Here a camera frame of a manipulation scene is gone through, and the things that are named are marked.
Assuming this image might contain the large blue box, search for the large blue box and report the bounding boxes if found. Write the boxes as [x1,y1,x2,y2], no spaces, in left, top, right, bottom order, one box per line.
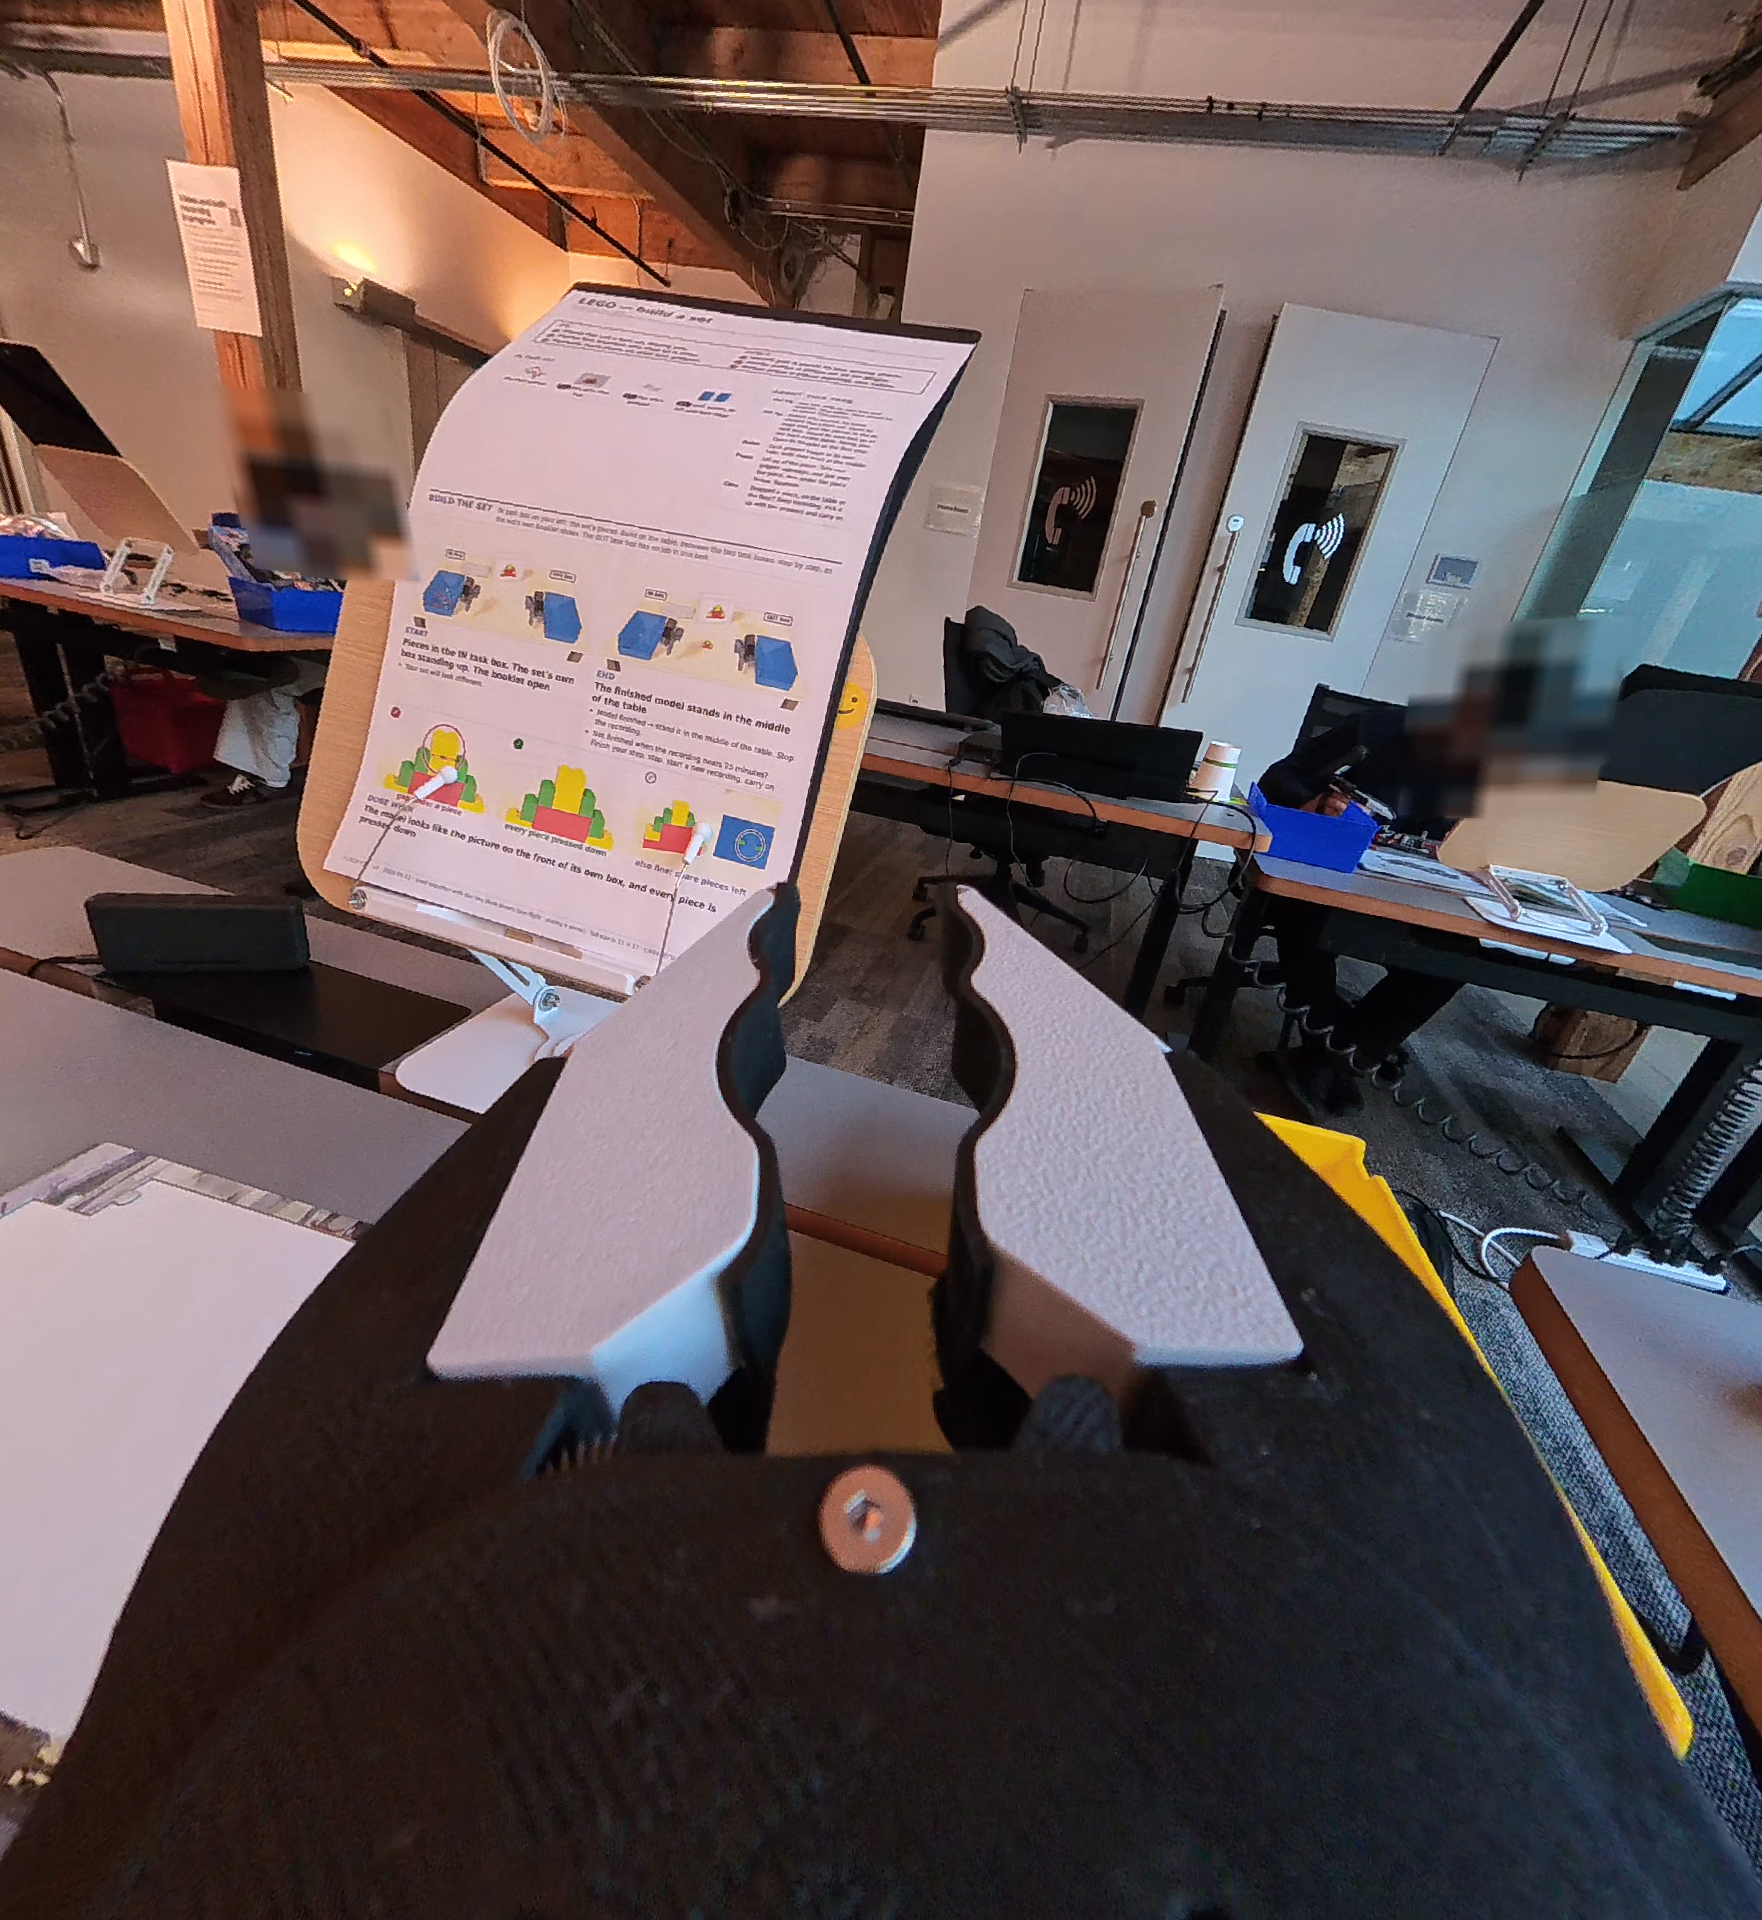
[228,577,347,633]

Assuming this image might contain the green bin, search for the green bin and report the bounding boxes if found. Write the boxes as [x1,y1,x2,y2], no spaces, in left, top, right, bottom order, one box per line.
[1663,848,1762,933]

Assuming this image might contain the black jacket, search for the black jacket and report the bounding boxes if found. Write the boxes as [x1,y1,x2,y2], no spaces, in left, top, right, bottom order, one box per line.
[947,607,1059,719]

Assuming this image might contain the white power strip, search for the white power strip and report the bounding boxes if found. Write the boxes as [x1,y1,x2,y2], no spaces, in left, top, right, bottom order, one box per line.
[1559,1232,1730,1295]

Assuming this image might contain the blue bin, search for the blue bin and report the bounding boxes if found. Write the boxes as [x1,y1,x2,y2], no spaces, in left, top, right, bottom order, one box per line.
[1247,781,1380,876]

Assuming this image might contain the grey desk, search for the grey desk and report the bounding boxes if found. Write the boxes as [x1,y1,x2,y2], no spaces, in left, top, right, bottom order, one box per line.
[0,939,471,1920]
[1513,1245,1762,1874]
[850,711,1266,1020]
[1184,846,1762,1317]
[0,846,982,1273]

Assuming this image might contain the white paper sign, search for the white paper sign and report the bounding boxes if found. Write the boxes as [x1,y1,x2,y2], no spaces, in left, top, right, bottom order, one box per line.
[167,155,264,339]

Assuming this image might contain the wooden post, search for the wooden post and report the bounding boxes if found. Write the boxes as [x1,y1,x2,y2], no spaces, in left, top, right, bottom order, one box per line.
[160,0,298,394]

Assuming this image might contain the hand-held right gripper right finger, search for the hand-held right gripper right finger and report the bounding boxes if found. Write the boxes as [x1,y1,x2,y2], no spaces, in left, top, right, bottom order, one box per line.
[929,887,1304,1454]

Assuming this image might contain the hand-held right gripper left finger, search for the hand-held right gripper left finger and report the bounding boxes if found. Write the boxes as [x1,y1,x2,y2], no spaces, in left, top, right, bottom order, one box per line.
[431,879,803,1454]

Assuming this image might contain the puzzle frame board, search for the puzzle frame board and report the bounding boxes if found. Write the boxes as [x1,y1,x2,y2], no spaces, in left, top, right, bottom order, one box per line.
[0,1142,374,1794]

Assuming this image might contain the glass partition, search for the glass partition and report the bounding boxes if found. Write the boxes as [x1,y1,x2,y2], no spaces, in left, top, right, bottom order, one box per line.
[1514,285,1762,706]

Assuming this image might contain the white door with window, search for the white door with window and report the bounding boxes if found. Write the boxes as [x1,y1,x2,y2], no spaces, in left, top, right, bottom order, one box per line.
[1164,304,1497,752]
[969,285,1224,719]

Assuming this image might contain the empty yellow bin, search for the empty yellow bin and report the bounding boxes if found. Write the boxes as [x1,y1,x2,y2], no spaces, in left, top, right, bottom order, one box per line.
[767,1112,1699,1758]

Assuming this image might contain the black device with green lights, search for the black device with green lights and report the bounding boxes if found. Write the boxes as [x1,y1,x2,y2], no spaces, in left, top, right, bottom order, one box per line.
[84,891,315,974]

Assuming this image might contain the wooden stand with black sheet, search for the wooden stand with black sheet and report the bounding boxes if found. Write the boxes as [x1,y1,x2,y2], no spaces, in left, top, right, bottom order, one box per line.
[1436,663,1762,957]
[0,335,228,599]

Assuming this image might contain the red bag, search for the red bag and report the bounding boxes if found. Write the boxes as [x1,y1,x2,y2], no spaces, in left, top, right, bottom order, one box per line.
[110,663,227,776]

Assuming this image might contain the printed instruction sheet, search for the printed instruction sheet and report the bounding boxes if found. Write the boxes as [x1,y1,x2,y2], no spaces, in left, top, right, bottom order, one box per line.
[347,282,982,974]

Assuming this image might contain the black monitor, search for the black monitor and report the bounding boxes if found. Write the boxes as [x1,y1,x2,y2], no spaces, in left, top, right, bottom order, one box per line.
[999,711,1205,805]

